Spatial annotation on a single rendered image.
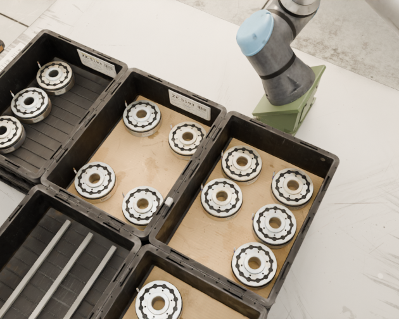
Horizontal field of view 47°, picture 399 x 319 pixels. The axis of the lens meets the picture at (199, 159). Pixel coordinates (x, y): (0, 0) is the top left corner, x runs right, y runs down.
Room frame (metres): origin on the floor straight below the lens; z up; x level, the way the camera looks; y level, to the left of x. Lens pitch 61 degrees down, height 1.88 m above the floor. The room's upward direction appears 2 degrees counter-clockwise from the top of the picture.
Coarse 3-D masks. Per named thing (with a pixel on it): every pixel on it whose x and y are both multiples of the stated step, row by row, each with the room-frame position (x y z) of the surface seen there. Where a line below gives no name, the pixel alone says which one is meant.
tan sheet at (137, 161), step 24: (120, 120) 0.72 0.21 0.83; (168, 120) 0.72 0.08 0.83; (192, 120) 0.71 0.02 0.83; (120, 144) 0.64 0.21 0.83; (144, 144) 0.64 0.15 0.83; (168, 144) 0.64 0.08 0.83; (120, 168) 0.57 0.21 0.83; (144, 168) 0.57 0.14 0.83; (168, 168) 0.56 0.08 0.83; (72, 192) 0.51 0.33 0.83; (120, 192) 0.50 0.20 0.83; (120, 216) 0.44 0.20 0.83
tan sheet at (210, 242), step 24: (240, 144) 0.63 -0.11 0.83; (216, 168) 0.56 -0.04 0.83; (264, 168) 0.55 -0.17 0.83; (264, 192) 0.48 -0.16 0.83; (192, 216) 0.43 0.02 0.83; (240, 216) 0.42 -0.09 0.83; (192, 240) 0.37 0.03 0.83; (216, 240) 0.37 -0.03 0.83; (240, 240) 0.36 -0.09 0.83; (216, 264) 0.31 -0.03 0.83; (264, 288) 0.25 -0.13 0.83
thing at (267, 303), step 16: (272, 128) 0.61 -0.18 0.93; (208, 144) 0.57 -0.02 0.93; (304, 144) 0.57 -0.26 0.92; (336, 160) 0.51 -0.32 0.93; (192, 176) 0.49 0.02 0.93; (176, 192) 0.45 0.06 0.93; (320, 192) 0.43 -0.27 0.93; (160, 224) 0.37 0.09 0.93; (304, 224) 0.36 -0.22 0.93; (176, 256) 0.30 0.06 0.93; (288, 256) 0.29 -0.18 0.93; (208, 272) 0.26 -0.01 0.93; (288, 272) 0.25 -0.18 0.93; (240, 288) 0.23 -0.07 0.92; (272, 304) 0.19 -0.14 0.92
